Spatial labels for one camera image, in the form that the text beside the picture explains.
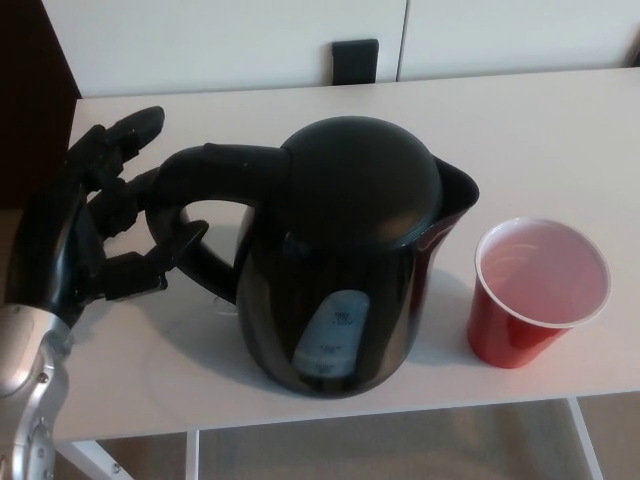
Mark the black electric kettle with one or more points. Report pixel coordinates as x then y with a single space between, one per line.
350 200

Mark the red plastic cup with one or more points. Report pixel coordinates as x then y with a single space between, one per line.
500 340

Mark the black rectangular cabinet plate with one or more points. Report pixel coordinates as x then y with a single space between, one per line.
355 61

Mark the dark brown cabinet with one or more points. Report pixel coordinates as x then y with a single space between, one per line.
30 75

